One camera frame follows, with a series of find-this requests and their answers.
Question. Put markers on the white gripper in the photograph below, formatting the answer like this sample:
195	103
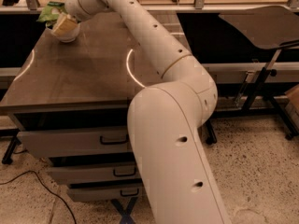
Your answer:
72	4

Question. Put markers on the green rice chip bag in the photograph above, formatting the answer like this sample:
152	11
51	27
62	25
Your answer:
50	13

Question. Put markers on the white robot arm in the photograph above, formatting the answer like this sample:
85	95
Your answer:
163	120

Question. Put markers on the white bowl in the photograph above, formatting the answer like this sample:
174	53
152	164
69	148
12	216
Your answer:
67	37

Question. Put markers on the grey drawer cabinet counter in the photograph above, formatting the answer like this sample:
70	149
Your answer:
89	83

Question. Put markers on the top grey drawer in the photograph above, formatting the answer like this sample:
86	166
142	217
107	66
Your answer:
76	142

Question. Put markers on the grey drawer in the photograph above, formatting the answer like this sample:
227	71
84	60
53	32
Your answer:
105	193
76	142
94	173

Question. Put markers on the middle grey drawer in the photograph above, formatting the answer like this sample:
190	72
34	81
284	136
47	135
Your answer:
94	173

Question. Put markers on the bottom grey drawer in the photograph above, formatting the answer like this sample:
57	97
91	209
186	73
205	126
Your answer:
105	193

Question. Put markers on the dark side tray table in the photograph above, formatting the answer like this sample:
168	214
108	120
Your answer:
269	28

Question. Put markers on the blue cross floor tape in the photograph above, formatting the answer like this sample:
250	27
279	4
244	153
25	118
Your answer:
125	212

